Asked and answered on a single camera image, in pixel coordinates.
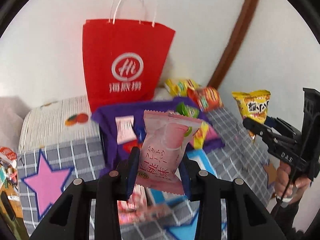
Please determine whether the pink yellow snack bag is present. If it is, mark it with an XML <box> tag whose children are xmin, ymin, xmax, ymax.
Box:
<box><xmin>189</xmin><ymin>121</ymin><xmax>220</xmax><ymax>150</ymax></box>

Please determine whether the brown star sticker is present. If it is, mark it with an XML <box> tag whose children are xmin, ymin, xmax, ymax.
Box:
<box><xmin>262</xmin><ymin>161</ymin><xmax>277</xmax><ymax>189</ymax></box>

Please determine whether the yellow chips bag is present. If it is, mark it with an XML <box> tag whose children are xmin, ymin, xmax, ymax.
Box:
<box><xmin>164</xmin><ymin>79</ymin><xmax>200</xmax><ymax>97</ymax></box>

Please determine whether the green triangular snack bag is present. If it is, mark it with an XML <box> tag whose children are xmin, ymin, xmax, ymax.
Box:
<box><xmin>176</xmin><ymin>102</ymin><xmax>200</xmax><ymax>118</ymax></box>

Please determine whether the white red snack packet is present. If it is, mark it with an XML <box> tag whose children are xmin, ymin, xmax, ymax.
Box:
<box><xmin>117</xmin><ymin>184</ymin><xmax>172</xmax><ymax>225</ymax></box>

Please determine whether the yellow triangular snack bag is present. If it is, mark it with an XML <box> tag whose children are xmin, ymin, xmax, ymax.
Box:
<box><xmin>232</xmin><ymin>90</ymin><xmax>271</xmax><ymax>124</ymax></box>

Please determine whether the blue snack packet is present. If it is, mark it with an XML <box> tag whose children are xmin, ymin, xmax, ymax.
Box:
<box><xmin>135</xmin><ymin>125</ymin><xmax>146</xmax><ymax>144</ymax></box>

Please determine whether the red Haidilao paper bag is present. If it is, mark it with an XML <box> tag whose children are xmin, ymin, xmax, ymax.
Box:
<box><xmin>82</xmin><ymin>3</ymin><xmax>176</xmax><ymax>112</ymax></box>

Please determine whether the pink star sticker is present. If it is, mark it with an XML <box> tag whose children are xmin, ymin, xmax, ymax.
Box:
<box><xmin>22</xmin><ymin>149</ymin><xmax>74</xmax><ymax>220</ymax></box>

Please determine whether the person's right hand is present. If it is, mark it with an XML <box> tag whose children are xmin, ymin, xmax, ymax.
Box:
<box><xmin>274</xmin><ymin>161</ymin><xmax>311</xmax><ymax>204</ymax></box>

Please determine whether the blue tissue pack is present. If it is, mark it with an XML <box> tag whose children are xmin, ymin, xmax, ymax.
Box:
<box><xmin>147</xmin><ymin>149</ymin><xmax>218</xmax><ymax>204</ymax></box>

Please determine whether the pale pink snack packet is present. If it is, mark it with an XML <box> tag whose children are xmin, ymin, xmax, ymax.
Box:
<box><xmin>115</xmin><ymin>115</ymin><xmax>137</xmax><ymax>145</ymax></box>

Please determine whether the pink peach snack packet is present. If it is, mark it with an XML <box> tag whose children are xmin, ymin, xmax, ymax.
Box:
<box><xmin>136</xmin><ymin>111</ymin><xmax>202</xmax><ymax>195</ymax></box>

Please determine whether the orange chips bag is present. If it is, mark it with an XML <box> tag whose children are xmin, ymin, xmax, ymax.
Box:
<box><xmin>187</xmin><ymin>87</ymin><xmax>223</xmax><ymax>112</ymax></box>

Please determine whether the brown wooden door frame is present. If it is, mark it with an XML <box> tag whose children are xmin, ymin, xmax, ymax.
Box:
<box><xmin>208</xmin><ymin>0</ymin><xmax>259</xmax><ymax>89</ymax></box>

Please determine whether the grey checked tablecloth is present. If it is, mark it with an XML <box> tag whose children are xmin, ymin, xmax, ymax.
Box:
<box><xmin>17</xmin><ymin>108</ymin><xmax>273</xmax><ymax>239</ymax></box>

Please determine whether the black phone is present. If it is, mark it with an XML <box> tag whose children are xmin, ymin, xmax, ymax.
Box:
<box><xmin>1</xmin><ymin>191</ymin><xmax>16</xmax><ymax>221</ymax></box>

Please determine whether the blue star sticker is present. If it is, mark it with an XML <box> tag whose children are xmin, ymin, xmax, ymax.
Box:
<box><xmin>165</xmin><ymin>212</ymin><xmax>199</xmax><ymax>240</ymax></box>

